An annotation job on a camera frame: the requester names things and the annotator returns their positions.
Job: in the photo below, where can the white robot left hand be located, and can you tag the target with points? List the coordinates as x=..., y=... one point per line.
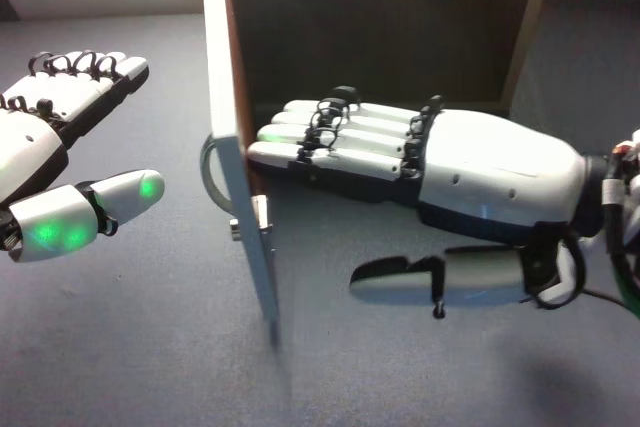
x=30, y=147

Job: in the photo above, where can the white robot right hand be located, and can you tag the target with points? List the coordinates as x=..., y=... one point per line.
x=490, y=167

